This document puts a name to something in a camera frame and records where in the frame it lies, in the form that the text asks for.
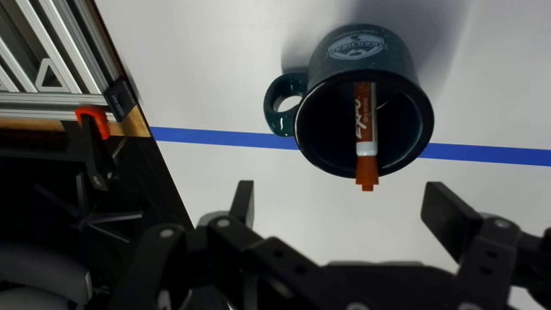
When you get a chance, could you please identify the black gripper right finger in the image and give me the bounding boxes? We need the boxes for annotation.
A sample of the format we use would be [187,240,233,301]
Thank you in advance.
[419,180,551,310]

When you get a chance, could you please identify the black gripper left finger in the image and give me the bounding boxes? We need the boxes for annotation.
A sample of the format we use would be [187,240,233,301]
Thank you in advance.
[108,178,323,310]

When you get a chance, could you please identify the orange-capped dry erase marker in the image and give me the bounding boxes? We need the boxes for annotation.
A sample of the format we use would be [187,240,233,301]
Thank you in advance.
[350,80,380,192]

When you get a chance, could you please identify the black star-shaped base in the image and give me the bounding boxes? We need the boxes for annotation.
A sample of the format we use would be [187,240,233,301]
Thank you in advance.
[32,180,144,246]

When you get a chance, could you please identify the blue tape line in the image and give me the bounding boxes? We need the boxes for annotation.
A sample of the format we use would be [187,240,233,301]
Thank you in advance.
[149,125,551,168]

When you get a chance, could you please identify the orange clamp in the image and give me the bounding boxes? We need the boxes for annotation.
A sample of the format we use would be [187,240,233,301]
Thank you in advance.
[73,104,111,142]

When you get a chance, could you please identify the dark teal speckled mug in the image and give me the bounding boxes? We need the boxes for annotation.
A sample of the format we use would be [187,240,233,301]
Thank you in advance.
[261,22,435,178]

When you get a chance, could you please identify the black corner bracket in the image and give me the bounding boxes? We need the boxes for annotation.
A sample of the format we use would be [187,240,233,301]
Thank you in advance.
[101,75,139,122]

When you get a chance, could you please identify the aluminium extrusion rail frame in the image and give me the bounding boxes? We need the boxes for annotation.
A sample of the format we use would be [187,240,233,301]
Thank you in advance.
[0,0,135,118]

